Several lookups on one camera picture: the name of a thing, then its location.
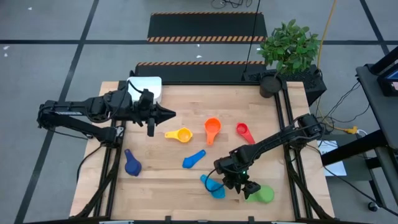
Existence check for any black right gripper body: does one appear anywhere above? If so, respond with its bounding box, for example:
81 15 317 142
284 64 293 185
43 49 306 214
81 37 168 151
222 172 262 200

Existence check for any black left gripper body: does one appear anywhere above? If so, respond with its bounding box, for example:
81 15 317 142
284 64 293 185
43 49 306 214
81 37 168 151
132 89 160 138

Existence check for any cyan measuring cup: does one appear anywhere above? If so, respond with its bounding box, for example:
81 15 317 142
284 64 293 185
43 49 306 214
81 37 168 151
200 174 226 199

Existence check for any yellow measuring cup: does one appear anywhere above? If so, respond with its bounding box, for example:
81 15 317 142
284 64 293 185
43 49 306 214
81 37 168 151
164 127 193 144

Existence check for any white plastic basket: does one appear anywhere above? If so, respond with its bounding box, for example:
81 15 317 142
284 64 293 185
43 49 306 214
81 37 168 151
126 76 163 105

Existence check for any green measuring cup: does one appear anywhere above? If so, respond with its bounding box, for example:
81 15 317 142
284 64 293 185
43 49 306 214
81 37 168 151
245 185 275 205

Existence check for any orange measuring cup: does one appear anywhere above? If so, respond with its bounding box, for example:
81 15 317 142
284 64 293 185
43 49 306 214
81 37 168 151
204 117 222 146

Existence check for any small blue measuring cup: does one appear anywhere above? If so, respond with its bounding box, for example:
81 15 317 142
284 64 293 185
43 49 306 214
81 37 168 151
182 149 207 169

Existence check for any red measuring cup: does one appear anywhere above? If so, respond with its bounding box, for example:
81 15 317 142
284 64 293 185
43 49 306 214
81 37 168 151
236 122 256 145

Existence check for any dark blue measuring cup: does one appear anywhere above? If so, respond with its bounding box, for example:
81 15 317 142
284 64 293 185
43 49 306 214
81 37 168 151
124 149 142 177

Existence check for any narrow hazard-striped black floor mat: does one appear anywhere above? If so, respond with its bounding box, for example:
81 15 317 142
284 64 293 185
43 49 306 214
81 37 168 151
134 60 267 83

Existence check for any large hazard-striped black floor mat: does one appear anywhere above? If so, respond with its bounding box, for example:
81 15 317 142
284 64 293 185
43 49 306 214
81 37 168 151
147 11 268 43

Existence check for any white paper sheet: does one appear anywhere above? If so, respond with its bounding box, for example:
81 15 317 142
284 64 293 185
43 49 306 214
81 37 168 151
317 139 348 177

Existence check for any black plant pot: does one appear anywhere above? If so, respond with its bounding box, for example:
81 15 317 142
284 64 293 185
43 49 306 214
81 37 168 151
259 74 283 99

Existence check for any black floor stand beam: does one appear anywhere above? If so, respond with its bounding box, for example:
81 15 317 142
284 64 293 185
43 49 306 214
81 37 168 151
321 129 389 166

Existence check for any green leafy plant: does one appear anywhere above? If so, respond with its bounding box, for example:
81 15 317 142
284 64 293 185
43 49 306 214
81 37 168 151
256 18 321 77

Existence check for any grey side table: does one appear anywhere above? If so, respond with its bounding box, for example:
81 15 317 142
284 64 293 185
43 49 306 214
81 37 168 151
356 63 398 206

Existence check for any device with blue screen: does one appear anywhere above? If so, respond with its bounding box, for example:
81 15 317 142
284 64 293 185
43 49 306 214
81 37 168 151
377 68 398 97

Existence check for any black left wrist camera cable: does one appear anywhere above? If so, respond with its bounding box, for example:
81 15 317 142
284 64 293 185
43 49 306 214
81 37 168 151
127 80 146 94

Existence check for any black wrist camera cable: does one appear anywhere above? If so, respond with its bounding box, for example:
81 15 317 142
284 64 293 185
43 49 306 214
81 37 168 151
127 80 146 94
204 167 226 193

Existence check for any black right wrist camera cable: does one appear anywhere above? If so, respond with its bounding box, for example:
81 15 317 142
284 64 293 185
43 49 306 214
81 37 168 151
204 167 226 193

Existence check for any black hanging cable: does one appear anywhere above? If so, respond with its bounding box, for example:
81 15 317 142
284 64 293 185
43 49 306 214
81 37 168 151
243 0 262 74

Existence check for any black floor cable coil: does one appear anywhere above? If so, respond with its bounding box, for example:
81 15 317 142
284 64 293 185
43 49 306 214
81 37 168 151
210 0 253 9

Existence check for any yellow hanging cable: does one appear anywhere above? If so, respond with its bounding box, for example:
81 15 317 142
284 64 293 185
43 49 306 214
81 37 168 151
315 0 358 135

